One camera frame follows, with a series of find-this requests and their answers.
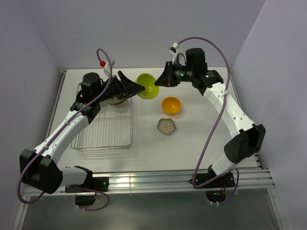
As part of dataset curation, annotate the metal wire dish rack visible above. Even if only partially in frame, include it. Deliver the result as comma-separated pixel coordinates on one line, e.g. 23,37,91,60
70,98,133,152

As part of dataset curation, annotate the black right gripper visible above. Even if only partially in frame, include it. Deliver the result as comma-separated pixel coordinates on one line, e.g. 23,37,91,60
154,61,194,87

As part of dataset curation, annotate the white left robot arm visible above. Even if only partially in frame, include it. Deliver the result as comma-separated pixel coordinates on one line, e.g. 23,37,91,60
18,71,145,194

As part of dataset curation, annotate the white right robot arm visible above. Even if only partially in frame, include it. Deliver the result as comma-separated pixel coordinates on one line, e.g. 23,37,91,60
155,44,266,187

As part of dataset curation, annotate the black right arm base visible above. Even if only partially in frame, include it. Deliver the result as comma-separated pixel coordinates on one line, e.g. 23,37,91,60
189,171,239,207

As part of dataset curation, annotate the aluminium front rail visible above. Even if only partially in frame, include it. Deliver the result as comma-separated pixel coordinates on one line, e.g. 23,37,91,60
21,167,275,196

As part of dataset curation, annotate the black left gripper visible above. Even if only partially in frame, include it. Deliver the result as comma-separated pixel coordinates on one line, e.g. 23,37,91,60
94,71,145,103

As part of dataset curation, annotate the orange plastic bowl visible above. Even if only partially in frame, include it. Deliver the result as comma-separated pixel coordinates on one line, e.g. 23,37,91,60
161,97,181,115

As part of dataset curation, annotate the dark patterned ceramic bowl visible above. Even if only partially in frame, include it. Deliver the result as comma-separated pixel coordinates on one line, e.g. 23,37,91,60
107,97,127,105

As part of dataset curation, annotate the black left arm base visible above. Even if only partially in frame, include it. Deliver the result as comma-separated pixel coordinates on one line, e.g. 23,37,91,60
64,177,110,209

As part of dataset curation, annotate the small flower patterned dish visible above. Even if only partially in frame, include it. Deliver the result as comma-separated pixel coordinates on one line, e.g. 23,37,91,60
157,118,176,135

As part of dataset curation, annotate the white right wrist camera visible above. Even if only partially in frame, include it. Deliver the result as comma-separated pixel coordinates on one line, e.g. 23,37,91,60
169,43,186,66

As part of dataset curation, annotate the lime green plastic bowl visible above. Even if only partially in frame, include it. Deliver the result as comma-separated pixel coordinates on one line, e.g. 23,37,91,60
135,73,159,100

